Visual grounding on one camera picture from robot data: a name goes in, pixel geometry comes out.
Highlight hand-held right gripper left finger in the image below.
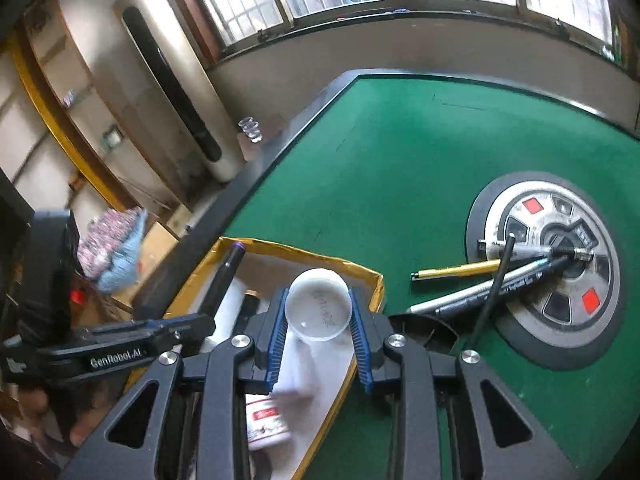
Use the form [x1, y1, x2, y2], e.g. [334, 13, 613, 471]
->
[60, 287, 291, 480]

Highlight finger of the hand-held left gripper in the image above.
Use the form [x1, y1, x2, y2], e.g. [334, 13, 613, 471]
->
[135, 311, 218, 357]

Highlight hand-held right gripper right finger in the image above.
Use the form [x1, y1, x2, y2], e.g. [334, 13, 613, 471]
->
[348, 287, 587, 480]

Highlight black marker purple tip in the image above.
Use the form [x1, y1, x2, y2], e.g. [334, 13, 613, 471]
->
[199, 241, 247, 333]

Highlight yellow cardboard box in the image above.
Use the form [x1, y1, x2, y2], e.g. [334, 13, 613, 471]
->
[122, 236, 386, 480]

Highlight white pill bottle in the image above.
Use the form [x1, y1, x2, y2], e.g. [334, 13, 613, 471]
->
[245, 394, 294, 452]

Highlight person's left hand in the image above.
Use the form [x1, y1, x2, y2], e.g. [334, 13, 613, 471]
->
[20, 389, 109, 449]

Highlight white foam liner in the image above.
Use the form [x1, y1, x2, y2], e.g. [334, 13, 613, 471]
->
[197, 252, 376, 480]

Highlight silver pen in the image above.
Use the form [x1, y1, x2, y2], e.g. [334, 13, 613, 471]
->
[407, 260, 551, 314]

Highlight floral and blue cloth bundle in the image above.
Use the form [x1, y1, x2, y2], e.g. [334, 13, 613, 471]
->
[79, 208, 149, 294]

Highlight gold pen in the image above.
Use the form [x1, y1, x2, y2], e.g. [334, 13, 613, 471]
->
[411, 258, 503, 282]

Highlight thin black stick pen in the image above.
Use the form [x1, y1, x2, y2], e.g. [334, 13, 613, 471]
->
[467, 234, 518, 351]

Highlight black marker pen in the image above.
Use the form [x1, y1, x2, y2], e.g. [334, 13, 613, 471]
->
[434, 258, 572, 317]

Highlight yellow-framed wooden cabinet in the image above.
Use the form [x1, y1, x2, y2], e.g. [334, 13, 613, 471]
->
[0, 0, 168, 221]

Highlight silver black marker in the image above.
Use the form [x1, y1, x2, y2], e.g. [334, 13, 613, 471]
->
[476, 241, 597, 262]

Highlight brown side table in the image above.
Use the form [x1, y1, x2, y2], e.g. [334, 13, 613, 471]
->
[235, 115, 292, 163]

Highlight clear glass cups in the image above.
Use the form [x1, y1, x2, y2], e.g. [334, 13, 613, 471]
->
[237, 116, 264, 145]

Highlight round table control panel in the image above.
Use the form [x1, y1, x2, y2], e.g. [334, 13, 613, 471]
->
[465, 172, 622, 372]

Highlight standing air conditioner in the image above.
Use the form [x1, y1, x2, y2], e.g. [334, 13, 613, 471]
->
[115, 0, 239, 184]

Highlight wall socket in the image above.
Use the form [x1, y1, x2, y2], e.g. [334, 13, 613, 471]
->
[102, 125, 124, 154]

